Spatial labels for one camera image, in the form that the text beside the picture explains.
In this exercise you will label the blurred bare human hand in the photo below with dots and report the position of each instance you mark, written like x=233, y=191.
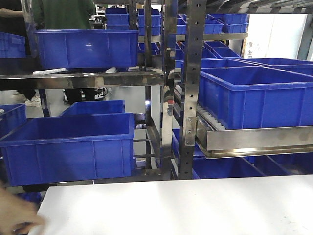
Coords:
x=17, y=216

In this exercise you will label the blue bin upper left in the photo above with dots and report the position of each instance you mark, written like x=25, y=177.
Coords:
x=87, y=48

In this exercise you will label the blue bin far left middle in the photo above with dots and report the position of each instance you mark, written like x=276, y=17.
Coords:
x=14, y=115

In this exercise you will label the blue bin behind right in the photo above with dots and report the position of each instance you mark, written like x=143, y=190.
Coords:
x=228, y=66

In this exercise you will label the person in green shirt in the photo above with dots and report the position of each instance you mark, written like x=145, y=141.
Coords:
x=63, y=14

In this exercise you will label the blue bin far right rear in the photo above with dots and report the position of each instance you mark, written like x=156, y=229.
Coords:
x=294, y=65

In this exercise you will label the stainless steel shelf rack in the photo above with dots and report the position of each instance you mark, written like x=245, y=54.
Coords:
x=175, y=137

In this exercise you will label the blue bin behind lower left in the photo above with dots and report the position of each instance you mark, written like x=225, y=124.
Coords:
x=95, y=107

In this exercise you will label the blue crate far left upper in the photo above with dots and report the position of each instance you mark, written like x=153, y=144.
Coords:
x=12, y=46

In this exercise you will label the large blue bin right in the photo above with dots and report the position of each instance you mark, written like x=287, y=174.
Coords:
x=257, y=97

